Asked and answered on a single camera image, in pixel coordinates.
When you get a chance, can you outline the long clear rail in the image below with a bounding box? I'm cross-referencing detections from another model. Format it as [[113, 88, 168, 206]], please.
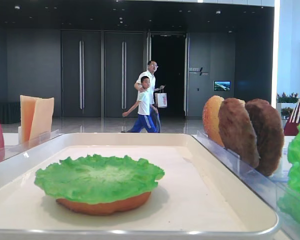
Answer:
[[194, 130, 300, 240], [0, 129, 60, 163]]

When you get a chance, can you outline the orange cheese slice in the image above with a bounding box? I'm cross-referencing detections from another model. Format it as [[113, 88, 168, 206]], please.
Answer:
[[20, 95, 39, 143]]

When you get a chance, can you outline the green lettuce leaf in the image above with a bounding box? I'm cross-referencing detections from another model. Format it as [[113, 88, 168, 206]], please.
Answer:
[[277, 124, 300, 224], [34, 154, 165, 204]]

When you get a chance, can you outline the white paper shopping bag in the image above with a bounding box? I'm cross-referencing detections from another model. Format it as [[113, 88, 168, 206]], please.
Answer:
[[154, 89, 168, 108]]

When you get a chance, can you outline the small wall screen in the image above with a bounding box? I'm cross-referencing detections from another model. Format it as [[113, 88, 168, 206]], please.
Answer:
[[213, 81, 231, 92]]

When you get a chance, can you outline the right long clear rail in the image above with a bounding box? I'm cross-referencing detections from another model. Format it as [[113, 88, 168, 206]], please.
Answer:
[[194, 130, 300, 240]]

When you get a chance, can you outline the thin brown meat patty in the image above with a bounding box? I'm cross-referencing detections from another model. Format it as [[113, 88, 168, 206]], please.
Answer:
[[218, 97, 260, 168]]

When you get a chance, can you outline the person in maroon shirt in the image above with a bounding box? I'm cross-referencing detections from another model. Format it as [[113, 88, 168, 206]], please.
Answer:
[[284, 99, 300, 136]]

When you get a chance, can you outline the flower planter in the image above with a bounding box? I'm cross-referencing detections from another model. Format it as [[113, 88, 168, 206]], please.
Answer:
[[276, 92, 299, 120]]

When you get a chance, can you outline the left long clear rail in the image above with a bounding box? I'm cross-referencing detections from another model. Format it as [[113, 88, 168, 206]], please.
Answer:
[[0, 129, 60, 163]]

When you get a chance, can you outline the man in white shirt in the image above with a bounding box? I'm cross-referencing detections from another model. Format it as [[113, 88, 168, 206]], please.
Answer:
[[134, 60, 165, 133]]

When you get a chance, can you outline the pale yellow cheese slice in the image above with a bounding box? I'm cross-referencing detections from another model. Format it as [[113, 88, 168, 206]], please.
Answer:
[[29, 97, 55, 140]]

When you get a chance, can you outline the bun slice left of pair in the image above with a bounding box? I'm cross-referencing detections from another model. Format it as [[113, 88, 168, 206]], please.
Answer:
[[202, 95, 225, 148]]

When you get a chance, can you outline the boy in blue pants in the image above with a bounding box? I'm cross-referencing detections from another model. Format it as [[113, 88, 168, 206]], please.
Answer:
[[122, 76, 158, 133]]

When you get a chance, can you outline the bread slice on tray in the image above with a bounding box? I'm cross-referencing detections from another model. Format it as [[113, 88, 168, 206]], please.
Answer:
[[56, 191, 152, 216]]

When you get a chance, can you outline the dark brown meat patty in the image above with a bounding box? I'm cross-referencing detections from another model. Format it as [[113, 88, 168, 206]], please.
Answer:
[[245, 98, 284, 176]]

